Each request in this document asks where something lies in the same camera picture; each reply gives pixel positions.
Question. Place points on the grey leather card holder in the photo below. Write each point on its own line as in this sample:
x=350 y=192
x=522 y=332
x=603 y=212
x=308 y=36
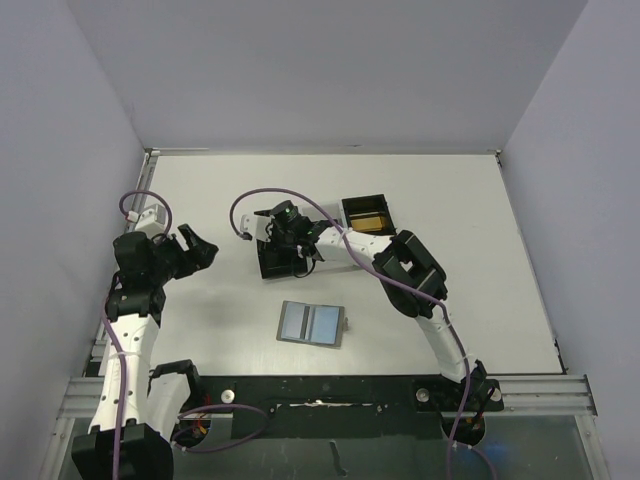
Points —
x=312 y=324

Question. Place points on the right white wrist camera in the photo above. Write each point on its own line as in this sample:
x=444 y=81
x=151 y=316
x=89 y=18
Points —
x=248 y=226

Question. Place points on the black white three-bin tray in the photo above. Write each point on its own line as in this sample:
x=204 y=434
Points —
x=336 y=240

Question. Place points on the gold card in right bin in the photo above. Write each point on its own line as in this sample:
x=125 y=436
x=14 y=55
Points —
x=375 y=224

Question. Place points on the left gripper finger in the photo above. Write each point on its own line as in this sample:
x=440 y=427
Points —
x=200 y=254
x=171 y=249

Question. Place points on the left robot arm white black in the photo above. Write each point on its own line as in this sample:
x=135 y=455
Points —
x=129 y=436

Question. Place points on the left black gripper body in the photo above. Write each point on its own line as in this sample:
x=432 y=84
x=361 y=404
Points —
x=181 y=254

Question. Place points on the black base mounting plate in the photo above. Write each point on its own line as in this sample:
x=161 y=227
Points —
x=335 y=407

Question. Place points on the aluminium frame rail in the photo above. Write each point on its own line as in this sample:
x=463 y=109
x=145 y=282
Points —
x=546 y=395

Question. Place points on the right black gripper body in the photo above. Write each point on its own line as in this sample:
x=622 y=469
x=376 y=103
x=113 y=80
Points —
x=276 y=250

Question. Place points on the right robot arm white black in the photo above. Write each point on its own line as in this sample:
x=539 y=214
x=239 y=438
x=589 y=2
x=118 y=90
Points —
x=413 y=281

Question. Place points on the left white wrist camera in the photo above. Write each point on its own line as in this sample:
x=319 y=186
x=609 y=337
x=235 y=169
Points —
x=152 y=221

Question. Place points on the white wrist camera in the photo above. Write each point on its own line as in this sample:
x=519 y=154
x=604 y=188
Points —
x=248 y=226
x=152 y=221

